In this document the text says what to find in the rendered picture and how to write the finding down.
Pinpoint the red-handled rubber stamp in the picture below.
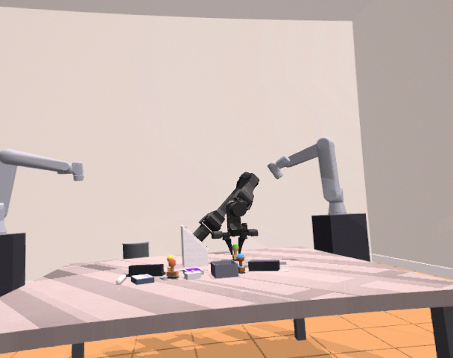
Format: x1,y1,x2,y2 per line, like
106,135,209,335
166,260,179,279

